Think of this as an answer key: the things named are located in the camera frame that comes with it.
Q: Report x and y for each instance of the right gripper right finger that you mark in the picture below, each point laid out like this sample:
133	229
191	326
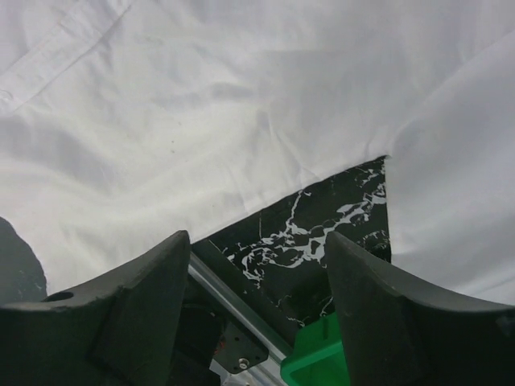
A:
398	329

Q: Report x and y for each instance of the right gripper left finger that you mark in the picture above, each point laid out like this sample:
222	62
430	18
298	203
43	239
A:
119	328

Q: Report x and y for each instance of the white button-up shirt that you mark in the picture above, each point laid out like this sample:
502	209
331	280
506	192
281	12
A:
125	121

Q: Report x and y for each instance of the green plastic tray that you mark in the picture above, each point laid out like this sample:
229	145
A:
318	356

